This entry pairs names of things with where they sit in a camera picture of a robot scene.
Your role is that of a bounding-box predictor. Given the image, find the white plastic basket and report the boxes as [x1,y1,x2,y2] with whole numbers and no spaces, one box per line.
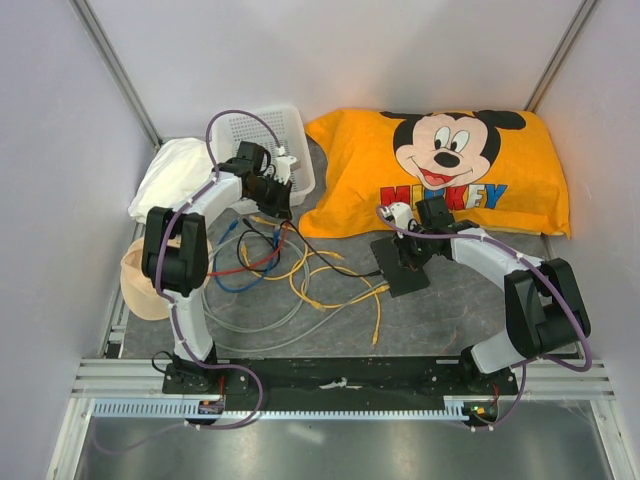
[210,104,315,207]

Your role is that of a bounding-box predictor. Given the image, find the purple cable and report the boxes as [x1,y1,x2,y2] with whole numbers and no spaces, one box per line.
[375,203,596,436]
[92,109,287,454]

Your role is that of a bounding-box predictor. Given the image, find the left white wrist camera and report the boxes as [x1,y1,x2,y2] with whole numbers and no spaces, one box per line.
[272,146,300,184]

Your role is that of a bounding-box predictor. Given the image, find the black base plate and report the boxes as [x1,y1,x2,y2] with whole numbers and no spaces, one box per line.
[162,356,518,413]

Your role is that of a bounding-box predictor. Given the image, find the red ethernet cable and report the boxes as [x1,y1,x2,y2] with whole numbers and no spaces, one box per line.
[205,223,291,277]

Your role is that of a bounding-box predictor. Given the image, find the beige hat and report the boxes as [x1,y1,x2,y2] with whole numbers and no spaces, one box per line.
[120,238,169,321]

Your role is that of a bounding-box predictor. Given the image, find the right aluminium frame post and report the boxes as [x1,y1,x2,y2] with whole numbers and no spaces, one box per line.
[524,0,601,113]

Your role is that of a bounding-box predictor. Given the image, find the aluminium rail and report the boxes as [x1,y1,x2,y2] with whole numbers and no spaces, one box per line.
[71,359,615,401]

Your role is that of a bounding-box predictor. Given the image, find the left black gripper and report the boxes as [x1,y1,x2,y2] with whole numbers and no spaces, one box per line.
[245,174,292,222]

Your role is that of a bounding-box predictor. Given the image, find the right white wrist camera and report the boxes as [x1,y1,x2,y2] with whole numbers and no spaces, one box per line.
[377,202,415,235]

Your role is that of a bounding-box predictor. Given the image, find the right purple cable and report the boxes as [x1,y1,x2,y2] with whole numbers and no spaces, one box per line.
[375,203,596,436]

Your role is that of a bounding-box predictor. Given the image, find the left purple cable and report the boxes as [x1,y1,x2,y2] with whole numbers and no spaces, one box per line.
[92,109,287,454]

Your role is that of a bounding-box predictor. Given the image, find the grey ethernet cable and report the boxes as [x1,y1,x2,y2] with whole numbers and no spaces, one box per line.
[199,234,381,352]

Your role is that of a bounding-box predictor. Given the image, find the blue ethernet cable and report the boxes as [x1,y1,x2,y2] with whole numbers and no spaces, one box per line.
[214,219,284,294]

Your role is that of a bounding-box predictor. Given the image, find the white cloth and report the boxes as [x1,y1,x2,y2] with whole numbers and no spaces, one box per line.
[128,138,214,224]

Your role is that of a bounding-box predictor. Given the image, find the slotted cable duct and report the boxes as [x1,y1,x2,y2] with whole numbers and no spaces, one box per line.
[93,397,497,421]

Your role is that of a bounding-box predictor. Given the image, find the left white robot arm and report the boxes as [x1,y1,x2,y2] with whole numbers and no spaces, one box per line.
[141,141,298,393]

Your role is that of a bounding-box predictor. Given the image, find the black cable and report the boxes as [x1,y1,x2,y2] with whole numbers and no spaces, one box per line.
[238,215,384,279]

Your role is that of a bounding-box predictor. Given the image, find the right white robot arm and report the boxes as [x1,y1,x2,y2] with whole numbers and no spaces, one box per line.
[377,196,593,394]

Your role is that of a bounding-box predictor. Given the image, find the black network switch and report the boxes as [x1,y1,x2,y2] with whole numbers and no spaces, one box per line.
[370,237,430,298]

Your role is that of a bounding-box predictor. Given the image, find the orange Mickey pillow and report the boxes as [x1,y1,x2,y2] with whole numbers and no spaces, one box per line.
[299,109,571,239]

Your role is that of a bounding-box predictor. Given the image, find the aluminium frame post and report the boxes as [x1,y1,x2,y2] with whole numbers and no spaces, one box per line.
[69,0,163,150]
[524,0,601,113]

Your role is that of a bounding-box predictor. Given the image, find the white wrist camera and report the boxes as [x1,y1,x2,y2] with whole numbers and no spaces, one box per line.
[377,202,415,235]
[272,146,300,184]

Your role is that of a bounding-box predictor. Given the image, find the left aluminium frame post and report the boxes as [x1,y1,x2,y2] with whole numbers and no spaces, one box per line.
[69,0,163,150]

